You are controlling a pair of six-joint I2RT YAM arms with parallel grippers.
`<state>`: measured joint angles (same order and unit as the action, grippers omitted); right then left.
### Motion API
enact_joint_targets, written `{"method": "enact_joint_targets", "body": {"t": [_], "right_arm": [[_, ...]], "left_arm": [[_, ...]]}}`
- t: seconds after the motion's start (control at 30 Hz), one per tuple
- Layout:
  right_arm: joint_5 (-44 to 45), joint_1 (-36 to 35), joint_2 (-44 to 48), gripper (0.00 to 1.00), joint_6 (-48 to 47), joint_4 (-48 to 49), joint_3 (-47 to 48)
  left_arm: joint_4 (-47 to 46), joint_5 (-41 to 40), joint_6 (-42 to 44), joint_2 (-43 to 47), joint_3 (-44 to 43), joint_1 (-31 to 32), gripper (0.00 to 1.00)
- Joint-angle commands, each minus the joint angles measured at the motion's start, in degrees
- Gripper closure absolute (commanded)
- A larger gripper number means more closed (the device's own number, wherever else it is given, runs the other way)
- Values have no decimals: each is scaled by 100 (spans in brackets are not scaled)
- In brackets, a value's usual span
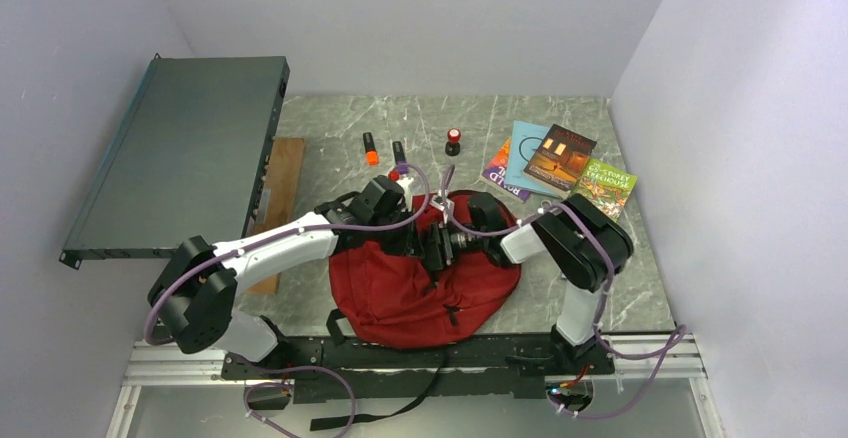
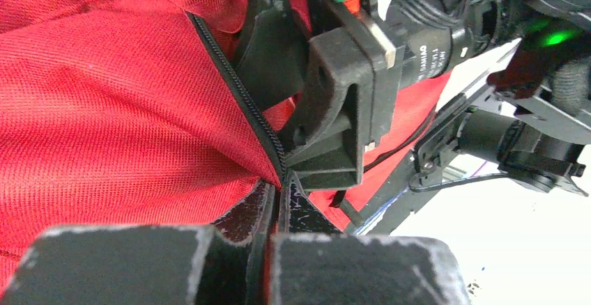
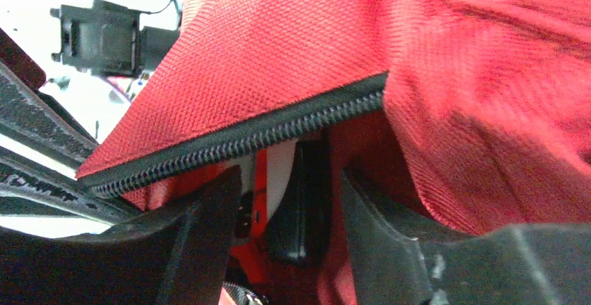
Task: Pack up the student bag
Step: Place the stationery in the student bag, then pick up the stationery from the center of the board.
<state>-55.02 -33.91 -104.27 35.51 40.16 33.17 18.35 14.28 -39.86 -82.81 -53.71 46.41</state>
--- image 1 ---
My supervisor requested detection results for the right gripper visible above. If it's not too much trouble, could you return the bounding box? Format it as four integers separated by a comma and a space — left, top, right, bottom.
409, 220, 487, 274

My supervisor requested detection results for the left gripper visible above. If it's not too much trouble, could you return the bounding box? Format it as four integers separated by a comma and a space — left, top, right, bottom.
369, 205, 425, 259

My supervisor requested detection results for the orange highlighter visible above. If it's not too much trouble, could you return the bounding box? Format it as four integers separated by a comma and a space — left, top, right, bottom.
362, 132, 379, 166

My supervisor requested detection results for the purple highlighter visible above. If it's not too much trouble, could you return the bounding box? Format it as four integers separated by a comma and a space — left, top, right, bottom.
392, 141, 408, 174

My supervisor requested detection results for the red backpack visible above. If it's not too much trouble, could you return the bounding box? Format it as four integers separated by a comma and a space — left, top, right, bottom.
327, 190, 521, 349

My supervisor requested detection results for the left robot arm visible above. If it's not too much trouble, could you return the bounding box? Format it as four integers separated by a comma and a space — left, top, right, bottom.
145, 175, 428, 378

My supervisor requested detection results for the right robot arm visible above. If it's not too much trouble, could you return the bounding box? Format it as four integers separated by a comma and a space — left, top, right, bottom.
420, 192, 634, 373

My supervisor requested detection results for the purple Roald Dahl book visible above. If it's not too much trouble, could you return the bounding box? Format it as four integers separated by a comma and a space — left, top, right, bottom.
481, 138, 531, 203

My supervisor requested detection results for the red black stamp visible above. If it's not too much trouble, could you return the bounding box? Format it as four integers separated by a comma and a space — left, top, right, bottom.
445, 128, 461, 157

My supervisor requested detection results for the light blue booklet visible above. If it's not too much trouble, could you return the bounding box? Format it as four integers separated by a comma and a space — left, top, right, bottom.
506, 121, 556, 196

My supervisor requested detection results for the dark house cover book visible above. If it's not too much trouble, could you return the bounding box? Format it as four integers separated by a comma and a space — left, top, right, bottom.
522, 124, 597, 198

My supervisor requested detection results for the wooden board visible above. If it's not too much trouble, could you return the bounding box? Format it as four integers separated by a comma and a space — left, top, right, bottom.
248, 137, 307, 296

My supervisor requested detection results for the green Treehouse book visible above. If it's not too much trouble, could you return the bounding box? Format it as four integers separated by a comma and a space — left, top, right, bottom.
573, 158, 638, 221

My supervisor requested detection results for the dark grey rack server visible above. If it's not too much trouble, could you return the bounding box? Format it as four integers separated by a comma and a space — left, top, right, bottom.
59, 56, 290, 268

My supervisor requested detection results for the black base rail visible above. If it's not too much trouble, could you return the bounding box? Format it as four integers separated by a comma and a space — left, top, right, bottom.
221, 333, 615, 404

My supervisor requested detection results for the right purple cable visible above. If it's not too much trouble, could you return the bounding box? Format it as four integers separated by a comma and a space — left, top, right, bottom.
438, 164, 689, 422

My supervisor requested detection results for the purple cable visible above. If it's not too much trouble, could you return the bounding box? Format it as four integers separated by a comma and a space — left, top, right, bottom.
142, 163, 433, 438
438, 164, 689, 422

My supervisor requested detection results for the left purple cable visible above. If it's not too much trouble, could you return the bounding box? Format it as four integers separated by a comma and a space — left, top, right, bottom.
142, 163, 433, 438

